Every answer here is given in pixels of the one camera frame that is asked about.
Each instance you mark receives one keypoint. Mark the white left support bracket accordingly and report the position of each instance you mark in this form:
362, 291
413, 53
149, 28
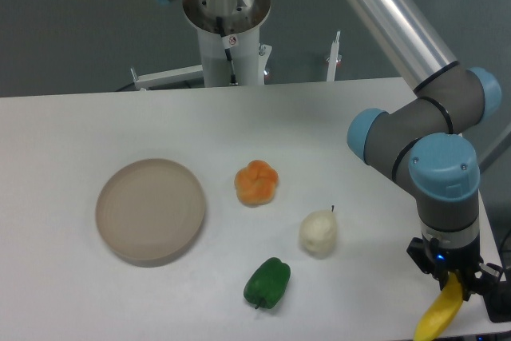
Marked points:
168, 77

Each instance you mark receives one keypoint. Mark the beige round plate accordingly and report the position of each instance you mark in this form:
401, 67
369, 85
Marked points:
149, 212

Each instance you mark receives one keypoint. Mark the white pear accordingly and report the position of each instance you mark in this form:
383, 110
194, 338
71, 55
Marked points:
318, 232

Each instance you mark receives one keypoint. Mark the yellow banana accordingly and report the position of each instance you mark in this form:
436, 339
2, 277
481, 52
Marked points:
441, 312

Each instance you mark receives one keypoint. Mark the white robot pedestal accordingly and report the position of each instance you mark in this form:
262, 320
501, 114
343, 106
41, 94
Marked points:
228, 32

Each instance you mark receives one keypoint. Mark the green bell pepper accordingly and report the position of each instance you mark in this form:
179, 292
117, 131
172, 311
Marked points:
268, 283

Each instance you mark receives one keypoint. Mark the white support bracket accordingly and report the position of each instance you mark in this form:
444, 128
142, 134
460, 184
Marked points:
334, 58
168, 77

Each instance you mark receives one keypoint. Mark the orange bread roll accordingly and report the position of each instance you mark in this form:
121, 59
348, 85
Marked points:
256, 183

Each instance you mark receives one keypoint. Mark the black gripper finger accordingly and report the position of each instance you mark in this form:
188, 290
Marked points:
479, 279
429, 264

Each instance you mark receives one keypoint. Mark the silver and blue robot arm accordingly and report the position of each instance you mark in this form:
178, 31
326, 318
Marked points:
420, 147

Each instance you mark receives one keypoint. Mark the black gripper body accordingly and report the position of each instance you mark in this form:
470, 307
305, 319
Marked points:
457, 258

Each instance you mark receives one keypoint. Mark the white right support bracket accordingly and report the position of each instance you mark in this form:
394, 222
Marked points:
334, 58

